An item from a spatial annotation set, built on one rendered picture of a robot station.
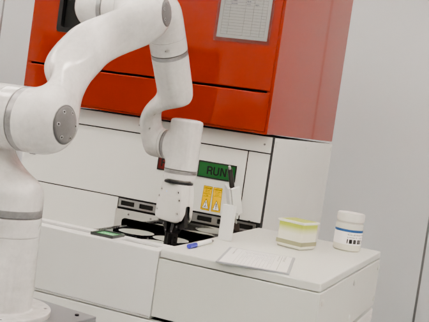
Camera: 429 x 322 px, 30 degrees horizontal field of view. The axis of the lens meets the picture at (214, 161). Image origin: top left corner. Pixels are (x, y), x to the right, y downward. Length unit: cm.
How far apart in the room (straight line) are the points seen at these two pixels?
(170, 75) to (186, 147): 20
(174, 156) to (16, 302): 68
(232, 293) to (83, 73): 52
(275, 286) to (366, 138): 215
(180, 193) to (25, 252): 62
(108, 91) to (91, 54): 80
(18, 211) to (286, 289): 53
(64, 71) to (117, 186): 96
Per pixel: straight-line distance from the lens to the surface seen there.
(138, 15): 166
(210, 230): 228
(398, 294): 370
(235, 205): 192
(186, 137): 201
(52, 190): 254
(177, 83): 193
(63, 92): 146
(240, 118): 221
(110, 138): 244
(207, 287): 164
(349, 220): 204
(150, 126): 204
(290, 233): 194
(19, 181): 149
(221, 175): 228
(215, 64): 225
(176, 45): 189
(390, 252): 368
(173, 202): 203
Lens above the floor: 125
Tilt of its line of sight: 3 degrees down
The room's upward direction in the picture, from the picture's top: 8 degrees clockwise
